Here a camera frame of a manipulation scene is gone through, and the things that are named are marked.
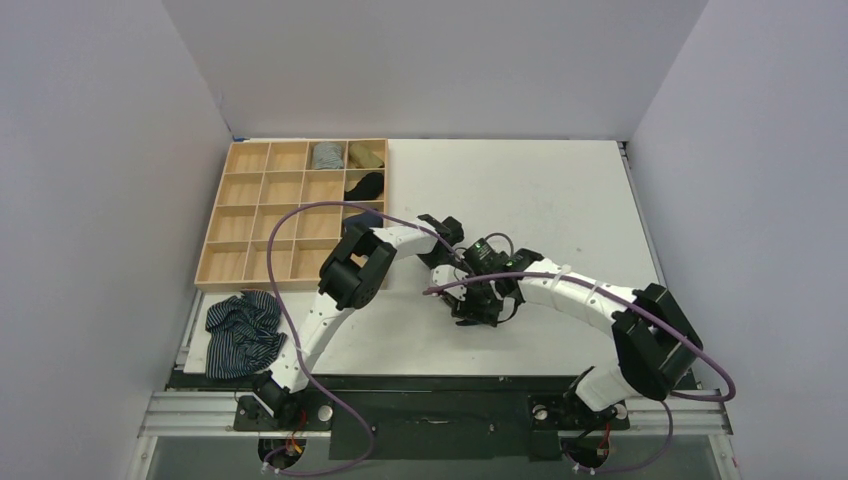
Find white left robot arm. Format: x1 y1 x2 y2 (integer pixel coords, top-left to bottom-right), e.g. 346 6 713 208
253 214 464 430

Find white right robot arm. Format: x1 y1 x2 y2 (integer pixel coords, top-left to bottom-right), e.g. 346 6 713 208
431 239 703 427

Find navy rolled underwear in tray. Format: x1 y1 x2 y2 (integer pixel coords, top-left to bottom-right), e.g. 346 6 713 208
341 211 384 233

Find black rolled underwear in tray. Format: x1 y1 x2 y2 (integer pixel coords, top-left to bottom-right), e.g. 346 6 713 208
344 172 385 202

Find olive rolled underwear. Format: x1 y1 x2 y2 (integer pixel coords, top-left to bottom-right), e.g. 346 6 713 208
348 143 384 169

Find grey striped rolled underwear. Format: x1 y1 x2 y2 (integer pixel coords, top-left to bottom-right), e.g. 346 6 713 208
311 141 344 170

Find navy striped crumpled underwear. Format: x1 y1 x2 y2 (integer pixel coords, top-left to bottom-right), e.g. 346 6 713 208
205 290 286 380

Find wooden compartment organizer tray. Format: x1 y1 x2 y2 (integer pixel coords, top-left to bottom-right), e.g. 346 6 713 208
194 138 389 293

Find aluminium rail base frame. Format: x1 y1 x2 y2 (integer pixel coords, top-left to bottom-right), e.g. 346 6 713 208
129 371 739 479

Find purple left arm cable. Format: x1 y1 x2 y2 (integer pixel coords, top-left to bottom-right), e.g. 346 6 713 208
263 201 515 478

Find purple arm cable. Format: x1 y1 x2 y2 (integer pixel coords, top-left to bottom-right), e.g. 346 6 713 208
423 271 738 476
263 201 515 478

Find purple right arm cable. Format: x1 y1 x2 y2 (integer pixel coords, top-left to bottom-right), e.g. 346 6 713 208
423 271 738 476

